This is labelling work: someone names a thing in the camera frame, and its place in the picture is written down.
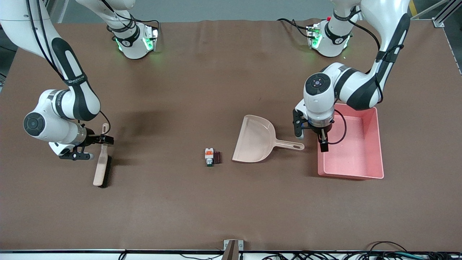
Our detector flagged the black arm base cable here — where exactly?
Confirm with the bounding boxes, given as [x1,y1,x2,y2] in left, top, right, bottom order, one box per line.
[277,18,314,38]
[103,0,160,36]

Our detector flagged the beige hand brush black bristles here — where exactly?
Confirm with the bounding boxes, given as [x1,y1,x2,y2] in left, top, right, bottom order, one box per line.
[93,123,113,188]

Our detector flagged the metal table edge bracket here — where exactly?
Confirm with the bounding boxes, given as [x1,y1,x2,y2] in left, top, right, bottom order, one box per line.
[221,239,244,260]

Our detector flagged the black left camera mount bracket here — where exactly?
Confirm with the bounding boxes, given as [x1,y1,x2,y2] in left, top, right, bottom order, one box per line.
[292,109,305,135]

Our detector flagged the aluminium frame profile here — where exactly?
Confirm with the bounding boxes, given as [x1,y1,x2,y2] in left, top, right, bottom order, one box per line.
[431,0,462,29]

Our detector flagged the black left arm base cable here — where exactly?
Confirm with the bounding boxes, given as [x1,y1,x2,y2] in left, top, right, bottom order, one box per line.
[277,18,314,38]

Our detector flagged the black right arm base cable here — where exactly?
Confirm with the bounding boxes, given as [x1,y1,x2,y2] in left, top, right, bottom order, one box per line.
[103,0,160,36]

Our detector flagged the brown table mat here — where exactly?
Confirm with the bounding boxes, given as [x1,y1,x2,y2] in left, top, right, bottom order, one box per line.
[0,18,462,251]

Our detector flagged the black right camera mount bracket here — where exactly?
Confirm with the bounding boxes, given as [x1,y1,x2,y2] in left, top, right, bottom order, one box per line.
[59,151,89,161]

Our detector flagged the beige plastic dustpan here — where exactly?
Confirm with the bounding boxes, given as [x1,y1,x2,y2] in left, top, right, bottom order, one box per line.
[232,114,305,163]

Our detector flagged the black floor cable bundle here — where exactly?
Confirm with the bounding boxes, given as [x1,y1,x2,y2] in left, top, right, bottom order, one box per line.
[263,251,462,260]

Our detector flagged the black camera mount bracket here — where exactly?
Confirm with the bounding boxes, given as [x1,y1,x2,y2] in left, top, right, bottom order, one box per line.
[59,151,89,161]
[292,109,305,135]

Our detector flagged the pink plastic bin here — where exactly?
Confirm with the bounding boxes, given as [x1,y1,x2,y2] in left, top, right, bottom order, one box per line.
[317,104,384,180]

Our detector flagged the black looped floor cable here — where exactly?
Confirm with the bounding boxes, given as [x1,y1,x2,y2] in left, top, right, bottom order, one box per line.
[366,241,408,253]

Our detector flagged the white table edge rail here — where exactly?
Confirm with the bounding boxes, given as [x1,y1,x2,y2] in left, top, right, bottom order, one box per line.
[0,248,462,260]

